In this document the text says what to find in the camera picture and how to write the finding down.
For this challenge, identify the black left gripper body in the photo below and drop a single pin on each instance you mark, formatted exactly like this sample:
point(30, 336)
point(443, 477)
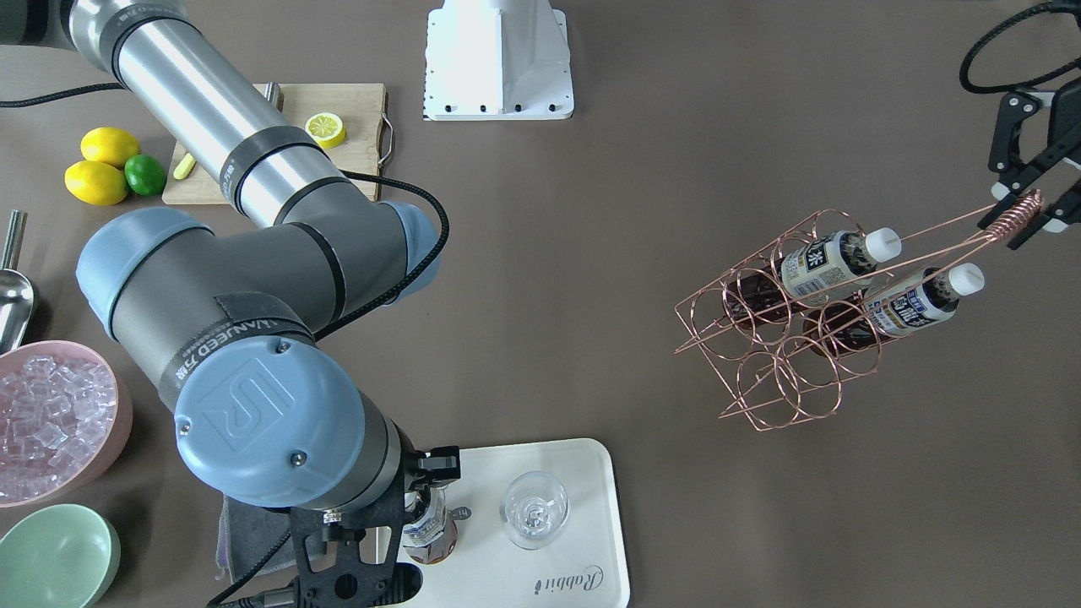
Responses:
point(1012, 135)

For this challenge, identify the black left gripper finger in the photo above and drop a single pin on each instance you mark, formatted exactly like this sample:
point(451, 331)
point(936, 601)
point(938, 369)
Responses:
point(1026, 190)

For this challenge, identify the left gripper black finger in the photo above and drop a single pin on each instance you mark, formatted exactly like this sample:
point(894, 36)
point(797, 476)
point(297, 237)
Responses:
point(1064, 212)

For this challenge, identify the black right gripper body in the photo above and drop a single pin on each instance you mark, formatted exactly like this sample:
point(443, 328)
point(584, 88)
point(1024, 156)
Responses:
point(438, 464)

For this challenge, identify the tea bottle white cap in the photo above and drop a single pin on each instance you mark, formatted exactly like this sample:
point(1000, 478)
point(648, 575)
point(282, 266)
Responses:
point(430, 530)

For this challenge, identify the copper wire bottle basket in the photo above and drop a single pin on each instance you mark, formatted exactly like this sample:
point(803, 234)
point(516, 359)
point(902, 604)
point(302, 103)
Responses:
point(772, 372)

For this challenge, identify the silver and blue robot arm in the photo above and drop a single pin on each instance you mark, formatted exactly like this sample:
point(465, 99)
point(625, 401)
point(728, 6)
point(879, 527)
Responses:
point(505, 282)

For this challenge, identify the folded grey cloth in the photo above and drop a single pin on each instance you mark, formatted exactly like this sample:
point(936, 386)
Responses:
point(245, 534)

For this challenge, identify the clear wine glass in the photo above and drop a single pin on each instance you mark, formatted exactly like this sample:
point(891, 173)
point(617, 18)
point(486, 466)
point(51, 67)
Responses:
point(534, 510)

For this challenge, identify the white rabbit tray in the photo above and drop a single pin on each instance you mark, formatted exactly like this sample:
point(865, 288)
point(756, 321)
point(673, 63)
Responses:
point(585, 567)

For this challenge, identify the green ceramic bowl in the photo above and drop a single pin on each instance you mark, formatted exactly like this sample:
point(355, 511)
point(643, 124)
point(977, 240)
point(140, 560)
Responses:
point(61, 556)

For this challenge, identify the pink bowl of ice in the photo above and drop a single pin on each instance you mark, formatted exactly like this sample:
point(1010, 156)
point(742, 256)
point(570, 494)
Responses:
point(66, 418)

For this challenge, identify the steel ice scoop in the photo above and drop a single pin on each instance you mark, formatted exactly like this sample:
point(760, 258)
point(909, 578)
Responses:
point(18, 297)

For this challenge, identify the yellow plastic knife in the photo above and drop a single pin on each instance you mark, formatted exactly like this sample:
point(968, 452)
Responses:
point(184, 167)

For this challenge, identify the half lemon slice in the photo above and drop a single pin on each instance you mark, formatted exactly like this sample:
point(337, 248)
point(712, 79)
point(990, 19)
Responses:
point(326, 129)

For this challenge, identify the green lime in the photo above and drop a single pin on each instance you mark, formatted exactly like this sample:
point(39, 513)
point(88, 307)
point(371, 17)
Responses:
point(145, 175)

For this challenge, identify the yellow lemon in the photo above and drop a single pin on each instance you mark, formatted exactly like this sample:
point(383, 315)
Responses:
point(96, 183)
point(109, 145)

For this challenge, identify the steel muddler black tip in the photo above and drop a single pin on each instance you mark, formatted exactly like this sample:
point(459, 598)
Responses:
point(273, 93)

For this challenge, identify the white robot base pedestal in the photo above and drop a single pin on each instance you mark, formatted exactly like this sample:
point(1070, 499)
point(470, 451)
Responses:
point(497, 61)

